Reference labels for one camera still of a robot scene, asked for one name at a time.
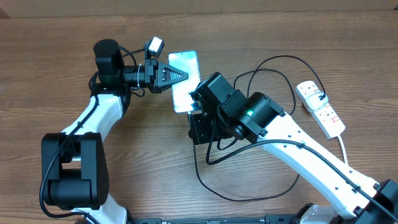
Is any white power strip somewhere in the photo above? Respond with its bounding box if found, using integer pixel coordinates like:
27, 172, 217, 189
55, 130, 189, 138
295, 81, 345, 140

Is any black USB charging cable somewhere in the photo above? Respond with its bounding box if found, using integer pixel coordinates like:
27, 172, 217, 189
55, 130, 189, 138
186, 55, 327, 202

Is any Samsung Galaxy smartphone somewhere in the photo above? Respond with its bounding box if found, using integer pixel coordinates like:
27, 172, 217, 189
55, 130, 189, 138
168, 50, 201, 113

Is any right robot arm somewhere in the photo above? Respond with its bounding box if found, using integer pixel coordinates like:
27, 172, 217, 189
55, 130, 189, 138
189, 72, 397, 223

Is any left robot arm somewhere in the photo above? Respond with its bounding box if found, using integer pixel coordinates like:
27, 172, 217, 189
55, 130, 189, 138
39, 37, 188, 223

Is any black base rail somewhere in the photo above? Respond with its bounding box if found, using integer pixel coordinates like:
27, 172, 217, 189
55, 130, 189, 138
129, 214, 300, 224

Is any white USB charger plug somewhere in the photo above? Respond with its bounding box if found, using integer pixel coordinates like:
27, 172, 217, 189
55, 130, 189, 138
304, 92, 328, 112

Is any white power strip cord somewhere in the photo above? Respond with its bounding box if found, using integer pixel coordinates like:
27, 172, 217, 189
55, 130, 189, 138
337, 135, 349, 166

